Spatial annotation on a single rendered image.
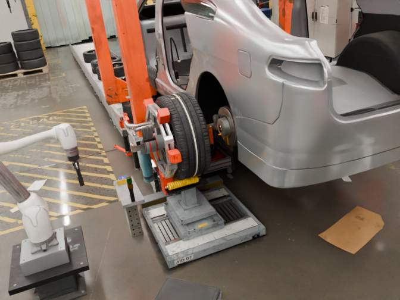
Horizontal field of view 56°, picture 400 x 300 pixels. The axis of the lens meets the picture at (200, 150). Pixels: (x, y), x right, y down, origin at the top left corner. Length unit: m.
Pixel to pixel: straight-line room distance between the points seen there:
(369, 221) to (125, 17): 2.53
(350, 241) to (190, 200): 1.29
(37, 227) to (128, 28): 1.59
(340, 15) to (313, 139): 5.30
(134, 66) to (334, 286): 2.18
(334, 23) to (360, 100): 4.08
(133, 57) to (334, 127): 1.69
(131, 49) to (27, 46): 7.92
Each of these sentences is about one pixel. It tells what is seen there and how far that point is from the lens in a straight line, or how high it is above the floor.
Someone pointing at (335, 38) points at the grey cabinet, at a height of 0.70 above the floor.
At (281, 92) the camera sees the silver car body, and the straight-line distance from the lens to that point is 2.06.
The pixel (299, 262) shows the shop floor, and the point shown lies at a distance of 2.97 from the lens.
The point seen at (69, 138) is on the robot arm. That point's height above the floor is 1.10.
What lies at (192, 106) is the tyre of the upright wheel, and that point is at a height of 1.12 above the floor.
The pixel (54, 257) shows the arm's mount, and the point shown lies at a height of 0.37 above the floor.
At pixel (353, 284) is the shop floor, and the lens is 2.87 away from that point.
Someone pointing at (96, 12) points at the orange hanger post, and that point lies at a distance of 4.98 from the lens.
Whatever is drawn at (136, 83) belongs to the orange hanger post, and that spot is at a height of 1.23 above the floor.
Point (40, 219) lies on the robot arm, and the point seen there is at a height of 0.62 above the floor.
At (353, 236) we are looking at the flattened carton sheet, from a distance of 3.26.
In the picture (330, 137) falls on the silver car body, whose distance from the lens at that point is 2.16.
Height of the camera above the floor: 1.98
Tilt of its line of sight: 25 degrees down
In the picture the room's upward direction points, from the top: 6 degrees counter-clockwise
